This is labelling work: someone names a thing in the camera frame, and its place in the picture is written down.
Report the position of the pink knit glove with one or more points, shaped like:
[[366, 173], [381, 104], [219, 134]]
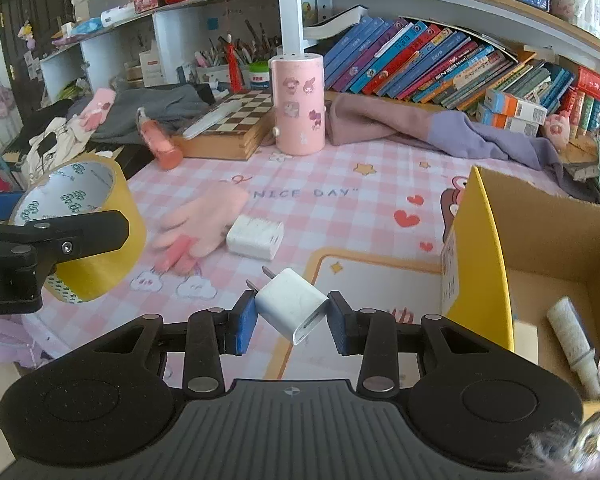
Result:
[[97, 110], [205, 215]]

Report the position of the grey cloth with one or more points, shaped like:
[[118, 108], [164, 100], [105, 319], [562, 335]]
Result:
[[155, 105]]

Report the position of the pink plush pig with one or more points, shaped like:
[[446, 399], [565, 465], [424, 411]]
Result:
[[556, 130]]

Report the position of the pink checked desktop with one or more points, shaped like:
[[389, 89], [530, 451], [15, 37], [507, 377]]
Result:
[[360, 220]]

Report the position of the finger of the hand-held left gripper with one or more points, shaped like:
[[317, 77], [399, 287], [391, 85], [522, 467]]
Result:
[[95, 232], [0, 207]]

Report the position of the white printed tote bag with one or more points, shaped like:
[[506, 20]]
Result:
[[60, 145]]

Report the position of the row of colourful books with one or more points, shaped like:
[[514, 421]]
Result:
[[420, 65]]

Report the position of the orange white blue carton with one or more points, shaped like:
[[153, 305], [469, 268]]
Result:
[[507, 122], [515, 104]]

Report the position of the dark wooden door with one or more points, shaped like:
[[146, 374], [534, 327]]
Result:
[[30, 60]]

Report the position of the white plastic case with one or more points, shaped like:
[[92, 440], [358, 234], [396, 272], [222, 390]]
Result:
[[210, 119]]

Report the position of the white bin of pens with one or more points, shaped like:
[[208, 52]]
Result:
[[577, 7]]

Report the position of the blurred fuzzy silver charm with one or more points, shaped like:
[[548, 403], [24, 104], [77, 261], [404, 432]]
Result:
[[595, 435]]

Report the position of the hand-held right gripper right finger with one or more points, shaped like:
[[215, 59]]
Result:
[[339, 325]]

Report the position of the yellow tape roll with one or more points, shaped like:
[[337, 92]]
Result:
[[110, 265]]

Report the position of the pale cream block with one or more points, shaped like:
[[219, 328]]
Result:
[[525, 342]]

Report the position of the pink sticker cylinder holder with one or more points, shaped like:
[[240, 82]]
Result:
[[297, 105]]

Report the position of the wooden chessboard box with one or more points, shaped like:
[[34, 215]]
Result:
[[230, 130]]

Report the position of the white power adapter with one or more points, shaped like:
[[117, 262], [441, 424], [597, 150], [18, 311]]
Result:
[[255, 237]]

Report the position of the yellow cardboard box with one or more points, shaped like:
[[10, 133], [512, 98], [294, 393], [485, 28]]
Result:
[[480, 260]]

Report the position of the white charger plug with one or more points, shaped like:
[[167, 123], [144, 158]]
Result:
[[292, 307]]

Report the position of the open white book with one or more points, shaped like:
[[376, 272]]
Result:
[[335, 22]]

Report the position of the white wooden bookshelf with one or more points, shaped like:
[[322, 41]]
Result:
[[290, 10]]

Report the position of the white jar green lid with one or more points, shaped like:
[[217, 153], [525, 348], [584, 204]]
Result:
[[260, 77]]

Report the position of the white box red label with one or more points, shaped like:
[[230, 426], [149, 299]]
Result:
[[152, 65]]

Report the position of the pink purple cloth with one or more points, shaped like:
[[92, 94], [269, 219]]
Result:
[[405, 125]]

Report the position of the orange pink spray bottle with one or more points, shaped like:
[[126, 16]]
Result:
[[160, 142]]

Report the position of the pen holder with pens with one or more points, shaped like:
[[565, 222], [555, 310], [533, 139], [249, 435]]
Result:
[[215, 67]]

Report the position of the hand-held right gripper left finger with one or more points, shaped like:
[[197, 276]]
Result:
[[242, 325]]

